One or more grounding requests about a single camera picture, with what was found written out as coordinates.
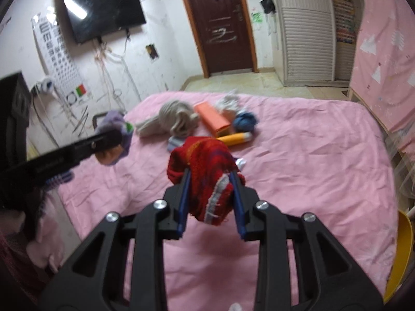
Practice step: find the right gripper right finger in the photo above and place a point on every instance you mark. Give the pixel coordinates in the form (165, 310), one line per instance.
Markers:
(301, 265)

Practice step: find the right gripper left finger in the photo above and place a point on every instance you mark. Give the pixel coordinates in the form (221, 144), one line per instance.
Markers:
(120, 265)

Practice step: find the purple knit sock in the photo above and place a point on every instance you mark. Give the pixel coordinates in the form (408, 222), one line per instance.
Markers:
(117, 143)

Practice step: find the red knit garment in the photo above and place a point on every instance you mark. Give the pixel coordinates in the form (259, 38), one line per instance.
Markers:
(210, 162)

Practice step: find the yellow plastic bin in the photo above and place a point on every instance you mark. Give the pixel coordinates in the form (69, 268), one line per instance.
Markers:
(404, 248)

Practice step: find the white gloved hand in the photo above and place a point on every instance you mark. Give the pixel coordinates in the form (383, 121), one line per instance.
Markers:
(235, 307)

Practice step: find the pink bed sheet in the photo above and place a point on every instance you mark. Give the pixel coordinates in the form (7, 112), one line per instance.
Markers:
(323, 156)

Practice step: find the eye chart poster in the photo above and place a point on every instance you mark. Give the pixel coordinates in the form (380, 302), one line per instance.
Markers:
(56, 57)

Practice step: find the purple striped sock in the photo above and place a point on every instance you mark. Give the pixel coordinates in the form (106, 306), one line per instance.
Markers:
(175, 142)

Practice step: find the beige knit hat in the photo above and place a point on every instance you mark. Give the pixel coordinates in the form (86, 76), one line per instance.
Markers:
(175, 117)

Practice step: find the yellow orange tube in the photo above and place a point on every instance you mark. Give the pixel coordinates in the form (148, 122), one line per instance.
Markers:
(236, 139)

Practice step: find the blue crumpled cloth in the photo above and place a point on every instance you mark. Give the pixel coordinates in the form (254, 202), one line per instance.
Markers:
(245, 122)

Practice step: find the orange box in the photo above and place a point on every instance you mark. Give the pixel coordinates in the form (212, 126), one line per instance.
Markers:
(216, 123)

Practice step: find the white crumpled tissue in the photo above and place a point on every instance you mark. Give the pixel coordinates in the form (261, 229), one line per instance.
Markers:
(228, 105)

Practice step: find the pink patterned bunk curtain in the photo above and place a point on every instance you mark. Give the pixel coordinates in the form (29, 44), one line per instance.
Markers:
(383, 72)

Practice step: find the white louvered wardrobe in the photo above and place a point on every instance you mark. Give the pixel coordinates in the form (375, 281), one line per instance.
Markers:
(305, 49)

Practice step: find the dark brown door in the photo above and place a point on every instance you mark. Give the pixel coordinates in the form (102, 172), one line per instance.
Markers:
(223, 34)

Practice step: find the black hanging bag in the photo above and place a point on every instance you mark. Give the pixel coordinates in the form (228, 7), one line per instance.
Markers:
(268, 6)

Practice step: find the black wall television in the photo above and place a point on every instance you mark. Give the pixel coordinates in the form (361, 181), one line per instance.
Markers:
(91, 19)

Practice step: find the colourful wall poster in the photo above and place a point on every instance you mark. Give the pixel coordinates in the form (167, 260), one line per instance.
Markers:
(345, 21)

